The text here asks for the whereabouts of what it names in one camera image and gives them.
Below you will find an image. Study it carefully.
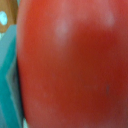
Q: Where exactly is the grey green-padded gripper finger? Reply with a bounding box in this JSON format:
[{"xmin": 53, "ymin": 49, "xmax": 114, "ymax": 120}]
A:
[{"xmin": 0, "ymin": 25, "xmax": 23, "ymax": 128}]

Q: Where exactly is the red toy tomato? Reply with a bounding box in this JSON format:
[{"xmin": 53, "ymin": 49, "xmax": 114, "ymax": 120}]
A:
[{"xmin": 17, "ymin": 0, "xmax": 128, "ymax": 128}]

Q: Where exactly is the knife with orange handle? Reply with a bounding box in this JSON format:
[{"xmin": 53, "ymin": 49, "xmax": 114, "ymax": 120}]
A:
[{"xmin": 0, "ymin": 0, "xmax": 18, "ymax": 33}]

